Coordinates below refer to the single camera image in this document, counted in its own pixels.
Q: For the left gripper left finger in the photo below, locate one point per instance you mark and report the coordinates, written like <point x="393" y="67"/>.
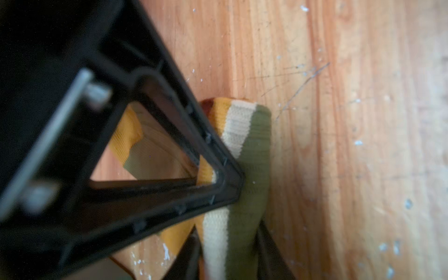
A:
<point x="187" y="264"/>

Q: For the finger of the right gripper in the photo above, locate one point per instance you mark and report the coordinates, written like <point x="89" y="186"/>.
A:
<point x="69" y="69"/>

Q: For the green striped sock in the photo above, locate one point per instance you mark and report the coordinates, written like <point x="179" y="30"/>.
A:
<point x="227" y="234"/>

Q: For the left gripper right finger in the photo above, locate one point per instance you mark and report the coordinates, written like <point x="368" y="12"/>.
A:
<point x="271" y="264"/>

